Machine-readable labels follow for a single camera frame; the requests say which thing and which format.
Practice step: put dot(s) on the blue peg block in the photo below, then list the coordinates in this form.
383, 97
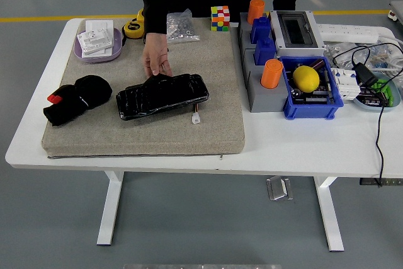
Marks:
265, 53
260, 29

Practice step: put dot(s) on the clear bag of screws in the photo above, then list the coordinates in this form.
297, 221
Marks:
182, 29

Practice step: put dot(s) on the silver metal bracket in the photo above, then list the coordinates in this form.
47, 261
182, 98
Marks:
278, 188

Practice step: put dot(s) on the black rag with red tag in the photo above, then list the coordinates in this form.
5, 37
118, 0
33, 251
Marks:
91, 91

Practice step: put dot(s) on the blue plastic bin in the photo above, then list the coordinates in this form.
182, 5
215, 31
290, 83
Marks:
310, 111

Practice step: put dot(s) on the brown cylinder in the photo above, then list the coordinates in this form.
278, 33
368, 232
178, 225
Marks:
318, 64

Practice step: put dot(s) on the dark circuit board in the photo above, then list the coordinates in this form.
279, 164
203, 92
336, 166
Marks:
315, 97
371, 99

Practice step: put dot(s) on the orange cylinder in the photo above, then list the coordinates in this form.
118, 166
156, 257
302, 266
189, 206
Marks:
255, 10
271, 73

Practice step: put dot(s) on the yellow lemon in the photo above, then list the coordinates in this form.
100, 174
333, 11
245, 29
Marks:
306, 79

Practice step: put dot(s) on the white power strip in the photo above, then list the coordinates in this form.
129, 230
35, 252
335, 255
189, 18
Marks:
346, 31

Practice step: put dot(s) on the light blue dish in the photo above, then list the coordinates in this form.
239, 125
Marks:
368, 106

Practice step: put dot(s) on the white square wall plate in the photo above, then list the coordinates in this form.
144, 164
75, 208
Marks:
99, 25

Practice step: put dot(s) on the purple tray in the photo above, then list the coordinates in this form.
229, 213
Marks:
116, 50

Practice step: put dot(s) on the white circuit breaker block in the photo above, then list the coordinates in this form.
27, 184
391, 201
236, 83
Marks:
346, 88

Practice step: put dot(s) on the yellow black tape measure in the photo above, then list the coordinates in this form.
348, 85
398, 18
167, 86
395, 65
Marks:
140, 15
132, 29

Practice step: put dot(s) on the grey-brown mat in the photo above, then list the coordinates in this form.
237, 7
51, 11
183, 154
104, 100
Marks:
189, 70

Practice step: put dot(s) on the table height control panel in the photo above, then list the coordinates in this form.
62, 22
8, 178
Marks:
366, 182

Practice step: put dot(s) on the green terminal block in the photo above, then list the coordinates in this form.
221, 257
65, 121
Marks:
381, 84

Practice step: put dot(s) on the grey-white distribution box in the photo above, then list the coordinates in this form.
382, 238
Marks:
296, 29

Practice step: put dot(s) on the clear bags of small parts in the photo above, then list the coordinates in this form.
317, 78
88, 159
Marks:
338, 50

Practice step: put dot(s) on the colourful puzzle cube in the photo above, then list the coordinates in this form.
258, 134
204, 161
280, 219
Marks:
219, 18

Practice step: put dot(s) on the white switch bracket pieces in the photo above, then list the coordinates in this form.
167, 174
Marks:
94, 42

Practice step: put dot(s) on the black glossy panel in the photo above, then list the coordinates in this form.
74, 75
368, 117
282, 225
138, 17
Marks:
163, 95

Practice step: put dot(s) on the person's right hand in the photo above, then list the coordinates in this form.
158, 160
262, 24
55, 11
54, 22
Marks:
155, 51

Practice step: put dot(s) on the white cart corner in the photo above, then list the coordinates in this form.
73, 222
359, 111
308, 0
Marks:
397, 10

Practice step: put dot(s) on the white table leg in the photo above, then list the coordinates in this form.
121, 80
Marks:
110, 206
329, 215

